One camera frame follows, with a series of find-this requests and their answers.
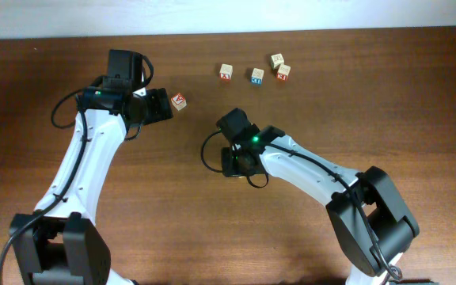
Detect red X wooden block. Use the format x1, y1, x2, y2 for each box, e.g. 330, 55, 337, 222
219, 63, 233, 81

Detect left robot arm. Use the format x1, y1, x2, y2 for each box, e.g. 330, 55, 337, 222
0, 50, 173, 285

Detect green R wooden block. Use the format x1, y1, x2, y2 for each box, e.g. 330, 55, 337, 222
270, 53, 284, 70

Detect blue sided wooden block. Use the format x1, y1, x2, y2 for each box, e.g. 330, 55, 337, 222
250, 68, 264, 86

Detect red sided wooden block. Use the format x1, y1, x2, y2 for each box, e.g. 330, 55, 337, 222
276, 63, 291, 82

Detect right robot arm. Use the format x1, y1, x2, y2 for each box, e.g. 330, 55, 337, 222
216, 108, 420, 284

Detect red A wooden block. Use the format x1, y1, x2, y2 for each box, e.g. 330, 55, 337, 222
171, 93, 187, 111

